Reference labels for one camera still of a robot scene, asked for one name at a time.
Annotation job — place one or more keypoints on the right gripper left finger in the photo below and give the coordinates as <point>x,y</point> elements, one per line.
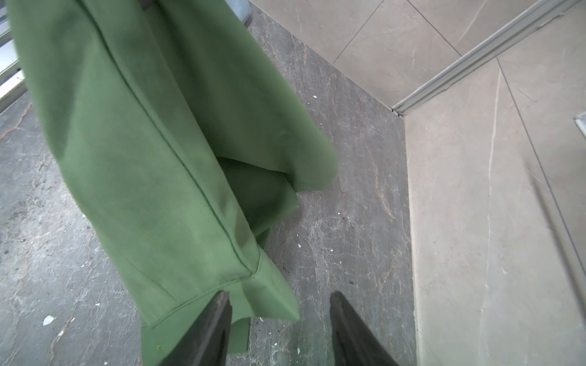
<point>206,341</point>

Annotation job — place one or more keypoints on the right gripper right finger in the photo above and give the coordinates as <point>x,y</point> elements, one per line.
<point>353,341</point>

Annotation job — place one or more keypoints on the green skirt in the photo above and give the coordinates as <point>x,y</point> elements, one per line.
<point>182,144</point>

